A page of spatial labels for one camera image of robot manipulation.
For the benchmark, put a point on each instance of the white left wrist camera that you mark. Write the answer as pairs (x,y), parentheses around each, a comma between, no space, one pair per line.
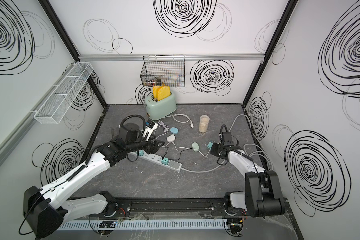
(150,127)

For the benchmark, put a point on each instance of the mint green earbud case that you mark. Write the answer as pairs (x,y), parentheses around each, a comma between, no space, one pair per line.
(195,147)

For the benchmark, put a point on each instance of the white round speaker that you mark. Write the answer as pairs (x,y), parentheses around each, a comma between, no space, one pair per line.
(171,138)

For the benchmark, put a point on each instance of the black wire wall basket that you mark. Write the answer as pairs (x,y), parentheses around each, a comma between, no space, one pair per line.
(163,70)

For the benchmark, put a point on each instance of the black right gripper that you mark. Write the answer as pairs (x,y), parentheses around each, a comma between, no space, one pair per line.
(214,148)

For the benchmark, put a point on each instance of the white wire wall shelf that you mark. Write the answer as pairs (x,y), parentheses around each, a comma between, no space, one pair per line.
(71,92)

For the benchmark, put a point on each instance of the mint green toaster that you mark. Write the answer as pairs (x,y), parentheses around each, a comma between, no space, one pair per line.
(157,110)

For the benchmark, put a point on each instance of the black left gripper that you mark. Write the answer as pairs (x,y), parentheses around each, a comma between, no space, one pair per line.
(154,149)

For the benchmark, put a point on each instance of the white slotted cable duct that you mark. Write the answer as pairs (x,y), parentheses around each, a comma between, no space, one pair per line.
(184,224)

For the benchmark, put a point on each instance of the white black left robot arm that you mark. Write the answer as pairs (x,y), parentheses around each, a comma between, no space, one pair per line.
(45,209)

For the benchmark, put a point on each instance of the white power strip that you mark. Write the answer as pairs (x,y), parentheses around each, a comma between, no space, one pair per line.
(153,158)

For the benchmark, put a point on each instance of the blue earbud case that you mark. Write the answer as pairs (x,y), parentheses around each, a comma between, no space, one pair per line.
(174,130)

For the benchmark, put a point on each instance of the clear plastic grain jar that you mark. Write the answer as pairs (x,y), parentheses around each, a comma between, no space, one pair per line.
(204,123)

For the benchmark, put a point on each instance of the yellow toast slices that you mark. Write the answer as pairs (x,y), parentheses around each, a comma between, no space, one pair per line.
(160,93)

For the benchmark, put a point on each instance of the teal charger with black cable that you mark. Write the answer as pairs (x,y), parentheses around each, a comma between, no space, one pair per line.
(165,161)

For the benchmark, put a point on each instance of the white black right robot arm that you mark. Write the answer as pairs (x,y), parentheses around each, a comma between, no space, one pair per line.
(262,196)

